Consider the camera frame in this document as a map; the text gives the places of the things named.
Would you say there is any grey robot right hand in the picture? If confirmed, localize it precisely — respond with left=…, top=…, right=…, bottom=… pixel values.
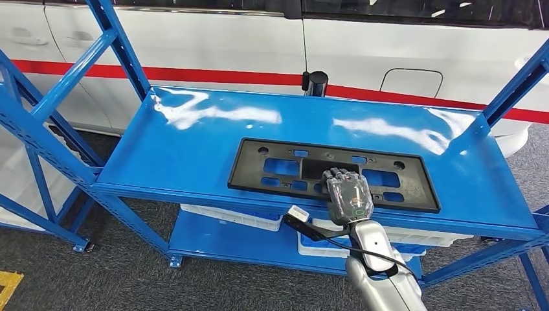
left=320, top=167, right=375, bottom=227

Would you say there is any black license plate bracket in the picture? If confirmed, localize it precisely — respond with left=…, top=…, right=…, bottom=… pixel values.
left=227, top=137, right=442, bottom=214

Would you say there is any blue plastic bin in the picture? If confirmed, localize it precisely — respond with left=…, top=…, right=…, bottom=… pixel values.
left=231, top=207, right=282, bottom=222
left=299, top=231, right=350, bottom=251

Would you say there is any white car with red stripe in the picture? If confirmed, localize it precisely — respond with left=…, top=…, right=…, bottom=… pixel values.
left=0, top=0, right=549, bottom=159

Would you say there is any yellow floor tape marking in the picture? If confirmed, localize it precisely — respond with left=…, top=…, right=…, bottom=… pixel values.
left=0, top=270, right=25, bottom=311

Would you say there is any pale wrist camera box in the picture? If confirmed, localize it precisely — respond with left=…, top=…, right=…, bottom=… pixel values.
left=286, top=205, right=311, bottom=223

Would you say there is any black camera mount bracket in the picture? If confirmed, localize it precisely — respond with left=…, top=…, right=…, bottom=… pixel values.
left=283, top=213, right=352, bottom=242

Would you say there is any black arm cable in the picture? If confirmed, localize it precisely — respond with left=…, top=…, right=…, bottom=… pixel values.
left=308, top=231, right=419, bottom=280

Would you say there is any black cylindrical post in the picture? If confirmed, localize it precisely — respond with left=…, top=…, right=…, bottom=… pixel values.
left=301, top=71, right=330, bottom=98

